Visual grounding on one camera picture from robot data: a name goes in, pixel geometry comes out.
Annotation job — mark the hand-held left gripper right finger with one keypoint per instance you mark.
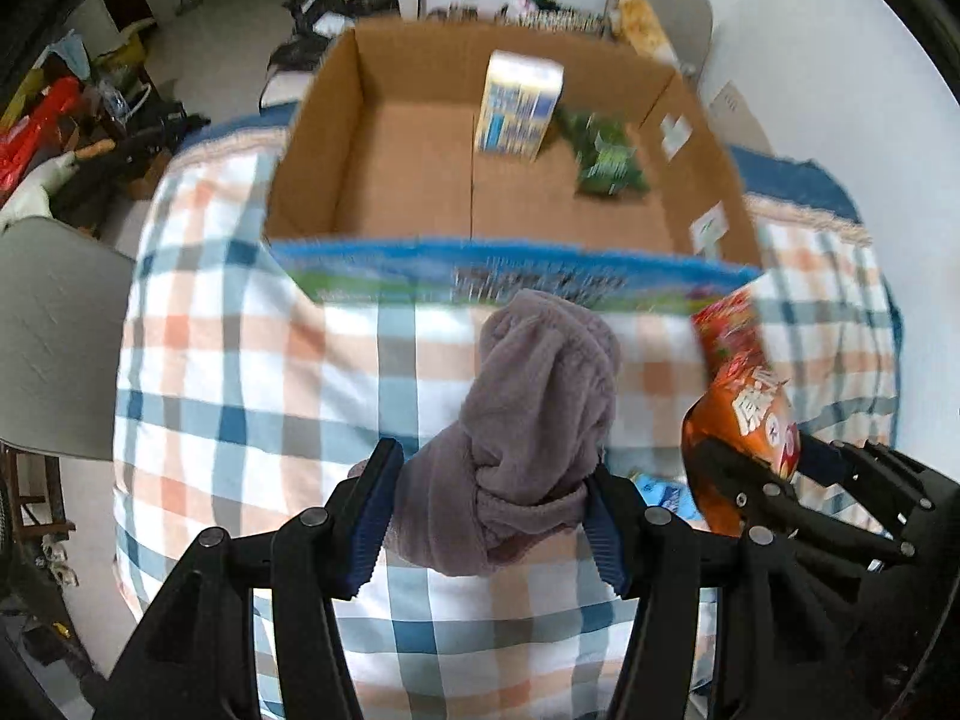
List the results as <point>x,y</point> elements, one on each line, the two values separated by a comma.
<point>609,540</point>

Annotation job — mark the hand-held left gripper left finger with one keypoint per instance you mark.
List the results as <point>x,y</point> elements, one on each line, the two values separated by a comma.
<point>366,521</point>

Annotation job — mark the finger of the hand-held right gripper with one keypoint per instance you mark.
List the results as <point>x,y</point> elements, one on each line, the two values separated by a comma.
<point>874,476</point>
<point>724,465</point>

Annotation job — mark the orange snack packet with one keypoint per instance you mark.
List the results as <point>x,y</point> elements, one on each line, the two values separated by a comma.
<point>742,405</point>

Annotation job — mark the grey plush cloth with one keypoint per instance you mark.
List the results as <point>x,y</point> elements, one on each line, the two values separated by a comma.
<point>525,427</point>

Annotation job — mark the cardboard box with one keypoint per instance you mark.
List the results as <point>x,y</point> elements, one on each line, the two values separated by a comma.
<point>420,165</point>

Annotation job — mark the light blue packet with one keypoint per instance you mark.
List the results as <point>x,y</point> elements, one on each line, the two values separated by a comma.
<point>664,496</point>

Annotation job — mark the plaid blanket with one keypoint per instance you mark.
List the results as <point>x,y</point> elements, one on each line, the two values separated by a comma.
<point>247,360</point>

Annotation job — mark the green snack packet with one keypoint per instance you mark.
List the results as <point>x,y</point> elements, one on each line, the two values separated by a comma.
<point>607,154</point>

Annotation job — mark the flat cardboard piece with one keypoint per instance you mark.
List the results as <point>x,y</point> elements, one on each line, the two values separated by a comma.
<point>739,116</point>

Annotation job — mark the grey chair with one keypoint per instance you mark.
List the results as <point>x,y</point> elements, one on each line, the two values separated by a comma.
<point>686,11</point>
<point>52,330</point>

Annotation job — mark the white blue carton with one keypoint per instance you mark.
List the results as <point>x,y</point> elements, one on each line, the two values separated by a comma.
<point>517,109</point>

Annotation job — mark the yellow snack bag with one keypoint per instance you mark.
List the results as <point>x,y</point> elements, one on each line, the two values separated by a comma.
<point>641,24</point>

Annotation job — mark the black bag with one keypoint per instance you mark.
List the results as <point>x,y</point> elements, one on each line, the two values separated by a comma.
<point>330,11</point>

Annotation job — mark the red plastic packaging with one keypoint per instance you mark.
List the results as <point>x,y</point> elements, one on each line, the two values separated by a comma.
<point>34,131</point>

